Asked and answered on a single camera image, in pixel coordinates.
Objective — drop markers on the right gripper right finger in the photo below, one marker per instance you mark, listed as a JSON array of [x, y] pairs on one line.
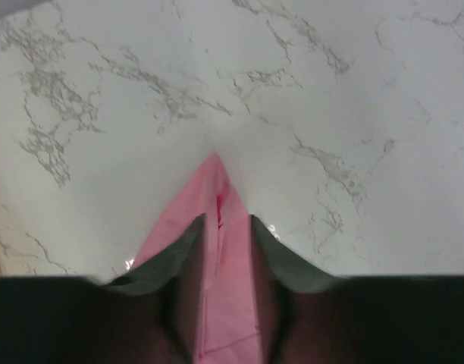
[[306, 315]]

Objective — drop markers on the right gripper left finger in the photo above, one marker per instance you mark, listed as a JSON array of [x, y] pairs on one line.
[[147, 315]]

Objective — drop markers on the pink t shirt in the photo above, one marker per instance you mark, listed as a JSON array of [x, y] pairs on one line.
[[228, 330]]

